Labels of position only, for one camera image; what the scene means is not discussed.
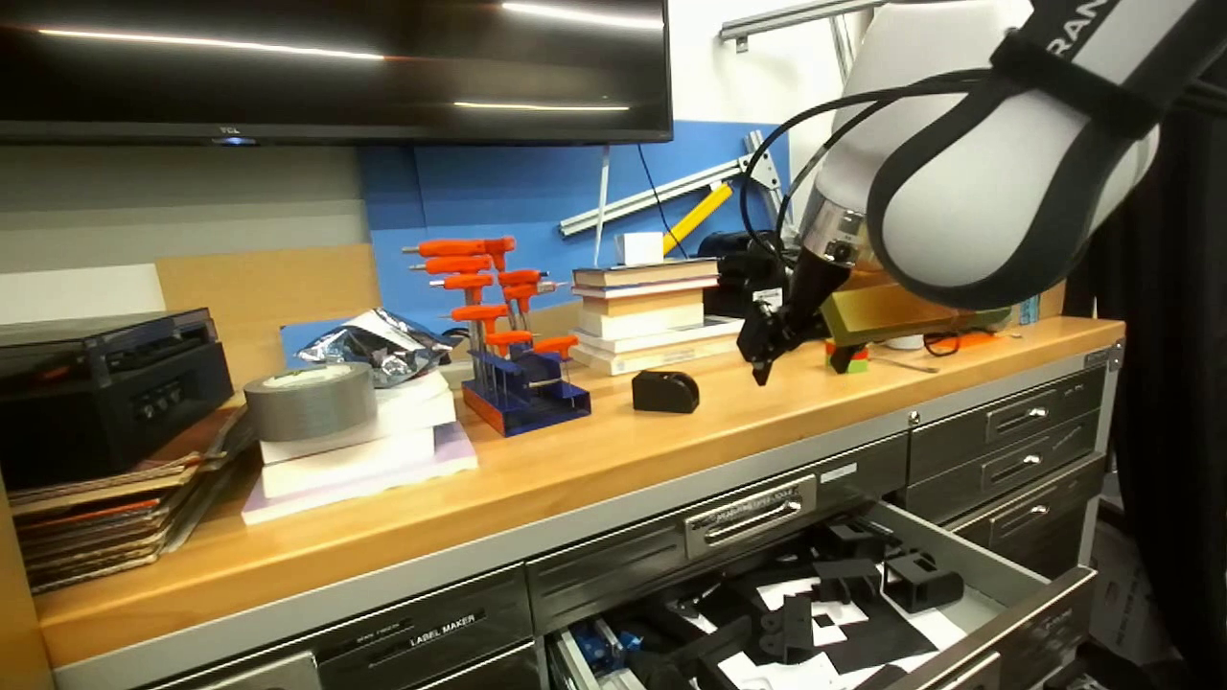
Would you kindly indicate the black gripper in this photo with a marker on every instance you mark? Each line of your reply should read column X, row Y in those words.
column 792, row 289

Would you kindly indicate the black plastic block piece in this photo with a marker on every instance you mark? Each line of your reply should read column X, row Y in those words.
column 664, row 392

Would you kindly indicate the grey tool drawer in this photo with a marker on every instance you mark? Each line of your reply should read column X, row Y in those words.
column 998, row 560

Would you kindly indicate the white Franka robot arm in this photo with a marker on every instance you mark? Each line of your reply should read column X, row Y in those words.
column 998, row 193

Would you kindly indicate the black drawer cabinet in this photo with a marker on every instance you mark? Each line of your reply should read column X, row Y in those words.
column 599, row 577

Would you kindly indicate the black device with white label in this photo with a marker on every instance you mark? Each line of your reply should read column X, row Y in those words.
column 723, row 274

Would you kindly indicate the stack of books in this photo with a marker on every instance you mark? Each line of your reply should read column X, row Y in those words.
column 652, row 319

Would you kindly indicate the yellow tool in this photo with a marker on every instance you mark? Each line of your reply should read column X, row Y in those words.
column 701, row 216

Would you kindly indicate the small white box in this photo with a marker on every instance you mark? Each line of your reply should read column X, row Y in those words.
column 642, row 246

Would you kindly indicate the aluminium bar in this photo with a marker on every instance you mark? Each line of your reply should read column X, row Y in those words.
column 664, row 191

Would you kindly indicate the orange hex keys blue stand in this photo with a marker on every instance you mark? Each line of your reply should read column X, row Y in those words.
column 522, row 397

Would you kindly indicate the blue board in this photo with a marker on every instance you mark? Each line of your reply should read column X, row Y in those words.
column 540, row 193

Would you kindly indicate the black white checker sheet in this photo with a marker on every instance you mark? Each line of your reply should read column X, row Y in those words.
column 836, row 627

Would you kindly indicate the silver foil bag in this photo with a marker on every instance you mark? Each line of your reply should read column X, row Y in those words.
column 384, row 344

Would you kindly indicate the black curtain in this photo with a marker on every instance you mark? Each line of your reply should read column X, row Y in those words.
column 1184, row 386

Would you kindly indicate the brown cardboard sheet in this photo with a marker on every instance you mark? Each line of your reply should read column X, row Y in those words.
column 270, row 301

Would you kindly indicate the black printer box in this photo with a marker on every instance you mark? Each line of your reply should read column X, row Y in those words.
column 118, row 397

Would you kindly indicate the stack of dark plates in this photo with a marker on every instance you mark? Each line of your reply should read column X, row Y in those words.
column 100, row 523

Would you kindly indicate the white board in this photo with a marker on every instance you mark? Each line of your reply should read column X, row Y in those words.
column 79, row 294

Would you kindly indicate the gold green wrist camera box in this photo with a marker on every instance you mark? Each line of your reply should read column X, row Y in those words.
column 897, row 312

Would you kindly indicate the grey metal frame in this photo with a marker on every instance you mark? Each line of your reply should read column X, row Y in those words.
column 792, row 16

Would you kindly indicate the grey duct tape roll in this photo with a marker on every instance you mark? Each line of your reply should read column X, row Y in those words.
column 311, row 403

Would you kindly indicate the black wall monitor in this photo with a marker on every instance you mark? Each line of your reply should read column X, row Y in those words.
column 320, row 77

